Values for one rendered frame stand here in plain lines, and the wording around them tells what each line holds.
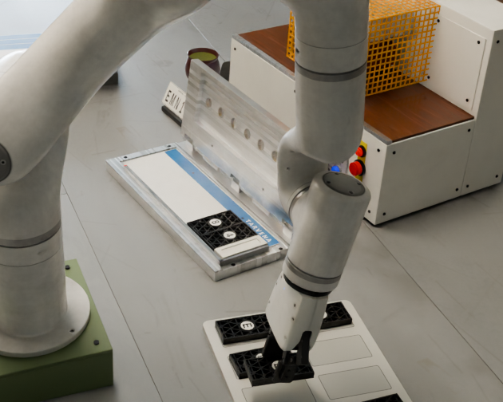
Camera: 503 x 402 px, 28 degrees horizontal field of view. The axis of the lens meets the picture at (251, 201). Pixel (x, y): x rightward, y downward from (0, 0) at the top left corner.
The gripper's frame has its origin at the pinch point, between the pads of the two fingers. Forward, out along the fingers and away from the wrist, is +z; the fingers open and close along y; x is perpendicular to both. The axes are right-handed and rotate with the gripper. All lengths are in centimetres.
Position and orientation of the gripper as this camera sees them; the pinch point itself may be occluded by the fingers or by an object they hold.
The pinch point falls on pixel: (279, 359)
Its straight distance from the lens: 153.7
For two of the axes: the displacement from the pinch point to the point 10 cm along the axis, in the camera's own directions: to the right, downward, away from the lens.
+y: 2.6, 5.4, -8.0
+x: 9.3, 0.9, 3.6
